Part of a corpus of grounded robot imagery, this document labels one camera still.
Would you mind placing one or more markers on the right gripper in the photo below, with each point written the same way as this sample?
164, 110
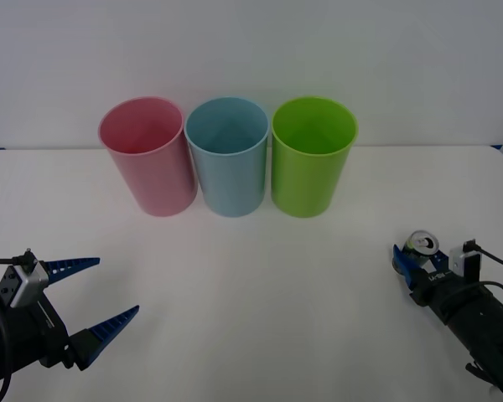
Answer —
442, 289

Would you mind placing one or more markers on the pink plastic bin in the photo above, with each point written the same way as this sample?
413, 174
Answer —
159, 180

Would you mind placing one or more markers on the green plastic bin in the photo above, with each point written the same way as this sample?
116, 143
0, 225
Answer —
306, 184

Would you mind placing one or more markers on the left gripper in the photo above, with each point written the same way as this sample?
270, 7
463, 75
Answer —
46, 335

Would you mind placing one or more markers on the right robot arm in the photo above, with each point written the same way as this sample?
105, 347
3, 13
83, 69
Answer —
494, 335

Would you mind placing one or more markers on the green drink can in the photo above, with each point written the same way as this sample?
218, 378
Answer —
422, 243

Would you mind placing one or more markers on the pale blue plastic bin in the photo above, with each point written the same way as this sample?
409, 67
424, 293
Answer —
230, 184

